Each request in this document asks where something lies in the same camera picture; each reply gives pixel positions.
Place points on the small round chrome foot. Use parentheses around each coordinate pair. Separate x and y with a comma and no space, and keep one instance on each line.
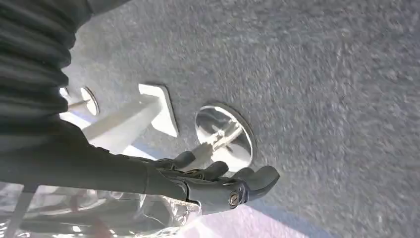
(89,100)

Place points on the round chrome floor plate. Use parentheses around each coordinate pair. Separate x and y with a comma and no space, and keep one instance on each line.
(236,144)

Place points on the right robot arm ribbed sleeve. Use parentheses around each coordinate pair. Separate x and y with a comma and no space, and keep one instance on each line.
(29,65)

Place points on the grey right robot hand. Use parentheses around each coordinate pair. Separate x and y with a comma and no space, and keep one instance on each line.
(98,170)

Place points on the white post with square base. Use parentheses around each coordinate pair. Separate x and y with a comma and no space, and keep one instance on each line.
(131,121)

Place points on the clear plastic cover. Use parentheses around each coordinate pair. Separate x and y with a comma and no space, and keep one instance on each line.
(98,216)

